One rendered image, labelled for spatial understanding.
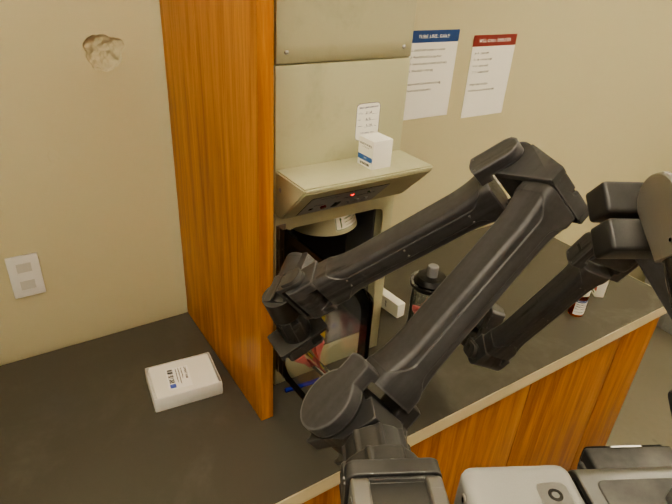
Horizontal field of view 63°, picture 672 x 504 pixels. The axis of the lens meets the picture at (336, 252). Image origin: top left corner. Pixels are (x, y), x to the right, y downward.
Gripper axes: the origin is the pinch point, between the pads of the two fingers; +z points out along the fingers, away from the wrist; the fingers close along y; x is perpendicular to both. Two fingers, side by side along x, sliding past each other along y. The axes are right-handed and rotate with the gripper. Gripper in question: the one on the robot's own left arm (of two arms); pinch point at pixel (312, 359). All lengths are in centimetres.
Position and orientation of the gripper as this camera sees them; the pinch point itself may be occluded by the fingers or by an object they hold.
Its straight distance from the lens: 108.8
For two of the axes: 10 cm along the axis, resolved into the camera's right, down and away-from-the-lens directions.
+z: 2.8, 7.0, 6.6
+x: 5.0, 4.8, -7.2
